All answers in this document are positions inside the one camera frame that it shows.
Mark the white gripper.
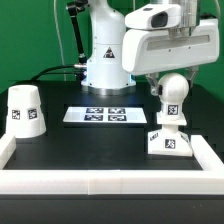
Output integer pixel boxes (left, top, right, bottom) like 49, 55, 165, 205
122, 19, 219, 96

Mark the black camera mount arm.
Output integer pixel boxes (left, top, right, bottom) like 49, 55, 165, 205
66, 0, 88, 64

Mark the black cable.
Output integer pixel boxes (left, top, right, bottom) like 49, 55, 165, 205
30, 63, 88, 83

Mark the white cable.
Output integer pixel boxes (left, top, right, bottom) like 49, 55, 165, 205
53, 0, 68, 82

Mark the white U-shaped fence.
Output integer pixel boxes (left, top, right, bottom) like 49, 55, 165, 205
0, 135, 224, 195

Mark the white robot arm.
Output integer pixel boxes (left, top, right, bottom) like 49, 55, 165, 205
82, 0, 219, 95

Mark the white lamp shade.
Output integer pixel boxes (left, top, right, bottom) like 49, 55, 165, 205
6, 85, 46, 139

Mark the white lamp base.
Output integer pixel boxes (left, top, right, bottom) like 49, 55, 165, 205
148, 112, 193, 157

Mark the white marker board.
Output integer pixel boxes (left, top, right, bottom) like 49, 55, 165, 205
63, 107, 146, 124

